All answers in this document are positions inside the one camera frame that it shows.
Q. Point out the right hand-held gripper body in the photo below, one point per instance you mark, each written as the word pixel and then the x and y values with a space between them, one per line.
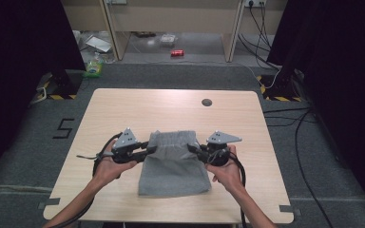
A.
pixel 218 152

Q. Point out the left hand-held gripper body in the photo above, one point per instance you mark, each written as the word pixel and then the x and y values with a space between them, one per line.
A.
pixel 125 148

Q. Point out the grey shorts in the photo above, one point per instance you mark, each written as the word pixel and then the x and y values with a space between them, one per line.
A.
pixel 174 171

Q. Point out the clear plastic bag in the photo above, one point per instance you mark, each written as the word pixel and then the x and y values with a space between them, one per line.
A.
pixel 168 39

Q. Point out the red drink can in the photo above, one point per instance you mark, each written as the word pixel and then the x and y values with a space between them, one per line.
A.
pixel 177 52

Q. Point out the wooden cabinet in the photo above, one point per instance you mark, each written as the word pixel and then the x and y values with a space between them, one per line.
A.
pixel 171 15

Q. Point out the black stand base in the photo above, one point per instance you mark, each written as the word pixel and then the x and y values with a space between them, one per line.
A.
pixel 278 90
pixel 65 85

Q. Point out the person's right hand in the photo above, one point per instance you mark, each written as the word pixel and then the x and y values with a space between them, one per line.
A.
pixel 226 175

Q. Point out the black curtain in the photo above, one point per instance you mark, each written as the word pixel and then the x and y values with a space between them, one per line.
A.
pixel 12 63
pixel 345 79

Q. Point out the person's left hand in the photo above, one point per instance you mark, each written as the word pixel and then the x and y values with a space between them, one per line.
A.
pixel 111 169

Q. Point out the white wall power outlet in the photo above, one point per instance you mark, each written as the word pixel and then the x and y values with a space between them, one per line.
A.
pixel 255 2

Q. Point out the green packet on floor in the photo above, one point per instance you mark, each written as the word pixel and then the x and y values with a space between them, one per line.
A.
pixel 93 67

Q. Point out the white flat sheet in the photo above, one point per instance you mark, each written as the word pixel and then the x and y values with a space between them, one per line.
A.
pixel 99 43

